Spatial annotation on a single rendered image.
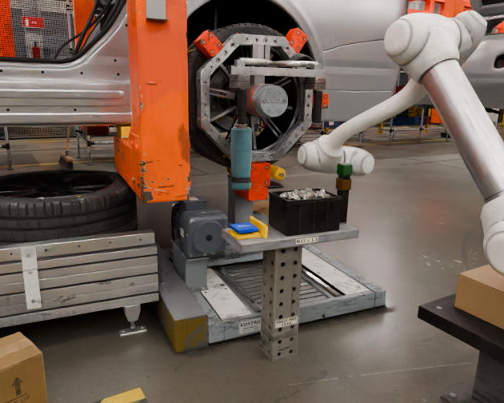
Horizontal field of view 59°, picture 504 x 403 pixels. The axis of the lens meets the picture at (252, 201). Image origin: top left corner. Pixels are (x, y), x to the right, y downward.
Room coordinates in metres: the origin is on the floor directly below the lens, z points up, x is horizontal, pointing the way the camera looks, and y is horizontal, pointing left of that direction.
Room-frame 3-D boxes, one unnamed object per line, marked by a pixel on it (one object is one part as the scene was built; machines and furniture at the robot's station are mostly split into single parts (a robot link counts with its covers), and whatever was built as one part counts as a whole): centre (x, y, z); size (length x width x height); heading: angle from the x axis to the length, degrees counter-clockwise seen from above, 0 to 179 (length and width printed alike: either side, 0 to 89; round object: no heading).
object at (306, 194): (1.44, -0.17, 0.51); 0.20 x 0.14 x 0.13; 113
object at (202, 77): (2.04, -0.01, 0.85); 0.54 x 0.07 x 0.54; 114
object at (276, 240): (1.42, -0.13, 0.44); 0.43 x 0.17 x 0.03; 114
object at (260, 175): (2.08, 0.00, 0.48); 0.16 x 0.12 x 0.17; 24
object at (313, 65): (1.97, -0.15, 1.03); 0.19 x 0.18 x 0.11; 24
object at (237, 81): (1.78, 0.06, 0.93); 0.09 x 0.05 x 0.05; 24
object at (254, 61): (1.89, 0.03, 1.03); 0.19 x 0.18 x 0.11; 24
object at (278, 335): (1.40, -0.10, 0.21); 0.10 x 0.10 x 0.42; 24
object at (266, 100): (1.98, -0.04, 0.85); 0.21 x 0.14 x 0.14; 24
